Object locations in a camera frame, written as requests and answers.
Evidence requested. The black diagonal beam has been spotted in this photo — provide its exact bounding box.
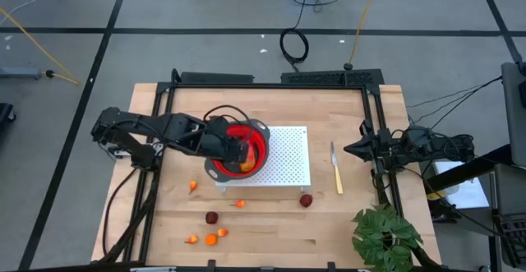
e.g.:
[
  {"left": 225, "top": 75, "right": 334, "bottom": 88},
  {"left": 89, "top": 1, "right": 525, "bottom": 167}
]
[{"left": 425, "top": 143, "right": 514, "bottom": 191}]

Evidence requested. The knife with pale wooden handle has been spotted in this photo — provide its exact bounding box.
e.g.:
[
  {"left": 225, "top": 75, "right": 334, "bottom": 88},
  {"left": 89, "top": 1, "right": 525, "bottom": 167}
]
[{"left": 330, "top": 141, "right": 344, "bottom": 196}]

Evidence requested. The red collapsible colander grey rim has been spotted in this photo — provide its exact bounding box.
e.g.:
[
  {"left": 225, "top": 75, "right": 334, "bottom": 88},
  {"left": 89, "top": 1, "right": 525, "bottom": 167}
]
[{"left": 204, "top": 118, "right": 271, "bottom": 184}]

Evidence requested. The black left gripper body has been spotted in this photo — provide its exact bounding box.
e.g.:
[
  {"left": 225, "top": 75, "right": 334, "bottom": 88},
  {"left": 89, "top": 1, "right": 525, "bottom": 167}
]
[{"left": 199, "top": 116, "right": 250, "bottom": 163}]

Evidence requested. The green artificial leafy plant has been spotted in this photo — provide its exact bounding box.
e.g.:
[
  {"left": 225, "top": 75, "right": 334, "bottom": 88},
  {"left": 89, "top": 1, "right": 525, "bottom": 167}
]
[{"left": 351, "top": 204, "right": 424, "bottom": 272}]

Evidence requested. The black corrugated hose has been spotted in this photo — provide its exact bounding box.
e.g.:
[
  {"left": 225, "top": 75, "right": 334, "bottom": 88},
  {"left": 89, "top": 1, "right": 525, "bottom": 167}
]
[{"left": 101, "top": 167, "right": 139, "bottom": 260}]

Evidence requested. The black keyboard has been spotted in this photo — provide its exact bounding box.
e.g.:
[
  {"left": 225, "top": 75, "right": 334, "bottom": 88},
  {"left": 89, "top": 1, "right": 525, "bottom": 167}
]
[{"left": 496, "top": 214, "right": 526, "bottom": 270}]

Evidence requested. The yellow cable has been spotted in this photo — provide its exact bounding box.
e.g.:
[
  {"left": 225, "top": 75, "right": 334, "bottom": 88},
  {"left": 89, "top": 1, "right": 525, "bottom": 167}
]
[
  {"left": 344, "top": 0, "right": 383, "bottom": 71},
  {"left": 0, "top": 7, "right": 80, "bottom": 86}
]

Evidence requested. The white perforated metal shelf riser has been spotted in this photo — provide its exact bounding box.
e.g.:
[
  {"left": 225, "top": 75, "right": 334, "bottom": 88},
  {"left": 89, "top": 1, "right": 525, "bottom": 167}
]
[{"left": 215, "top": 125, "right": 312, "bottom": 194}]

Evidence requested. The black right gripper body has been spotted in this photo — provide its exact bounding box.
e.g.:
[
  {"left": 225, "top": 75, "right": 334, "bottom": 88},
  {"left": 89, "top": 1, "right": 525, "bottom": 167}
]
[{"left": 360, "top": 119, "right": 402, "bottom": 174}]

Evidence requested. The grey metal base bar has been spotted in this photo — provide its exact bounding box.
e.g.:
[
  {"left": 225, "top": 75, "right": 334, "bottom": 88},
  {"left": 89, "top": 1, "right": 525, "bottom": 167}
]
[{"left": 0, "top": 67, "right": 44, "bottom": 80}]

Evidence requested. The black coiled cable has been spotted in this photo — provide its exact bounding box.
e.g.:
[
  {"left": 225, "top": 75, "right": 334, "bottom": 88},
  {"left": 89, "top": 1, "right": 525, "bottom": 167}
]
[{"left": 279, "top": 0, "right": 325, "bottom": 74}]

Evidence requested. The black perforated box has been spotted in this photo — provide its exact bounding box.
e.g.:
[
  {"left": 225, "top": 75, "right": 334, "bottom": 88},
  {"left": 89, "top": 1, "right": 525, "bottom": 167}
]
[{"left": 280, "top": 68, "right": 385, "bottom": 87}]

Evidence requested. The black flat box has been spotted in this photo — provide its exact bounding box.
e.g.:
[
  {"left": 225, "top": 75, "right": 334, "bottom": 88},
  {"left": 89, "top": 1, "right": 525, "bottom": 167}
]
[{"left": 179, "top": 71, "right": 255, "bottom": 85}]

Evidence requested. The white box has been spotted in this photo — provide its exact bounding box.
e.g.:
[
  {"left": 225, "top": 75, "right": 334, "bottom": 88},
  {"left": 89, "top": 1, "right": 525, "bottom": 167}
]
[{"left": 433, "top": 159, "right": 492, "bottom": 210}]

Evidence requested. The large red-orange mango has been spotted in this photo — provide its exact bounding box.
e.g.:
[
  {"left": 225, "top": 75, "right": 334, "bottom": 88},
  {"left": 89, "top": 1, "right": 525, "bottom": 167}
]
[{"left": 241, "top": 145, "right": 257, "bottom": 173}]

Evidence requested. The black wheeled base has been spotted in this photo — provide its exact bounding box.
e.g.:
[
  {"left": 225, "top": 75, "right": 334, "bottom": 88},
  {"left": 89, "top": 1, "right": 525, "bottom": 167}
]
[{"left": 0, "top": 102, "right": 17, "bottom": 123}]

